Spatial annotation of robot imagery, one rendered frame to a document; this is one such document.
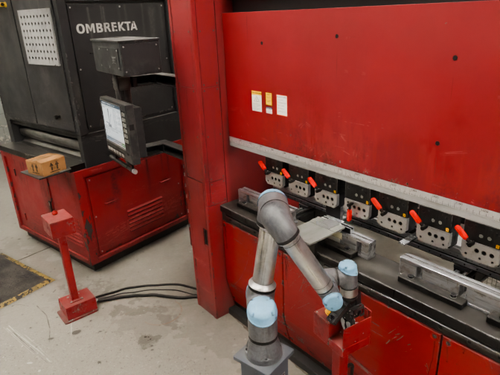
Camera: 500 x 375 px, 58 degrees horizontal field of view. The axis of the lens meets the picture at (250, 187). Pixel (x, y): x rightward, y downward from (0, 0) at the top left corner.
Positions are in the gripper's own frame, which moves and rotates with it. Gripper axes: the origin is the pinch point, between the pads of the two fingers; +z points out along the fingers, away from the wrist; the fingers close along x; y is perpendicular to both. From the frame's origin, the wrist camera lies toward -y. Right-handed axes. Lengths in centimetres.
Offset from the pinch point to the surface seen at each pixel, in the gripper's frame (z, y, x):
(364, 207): -40, 35, 24
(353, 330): -4.9, -0.6, -4.8
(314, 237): -25.7, 14.4, 38.3
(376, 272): -11.7, 29.8, 11.9
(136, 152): -62, -38, 136
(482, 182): -66, 46, -27
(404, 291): -11.8, 28.9, -6.0
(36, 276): 61, -115, 267
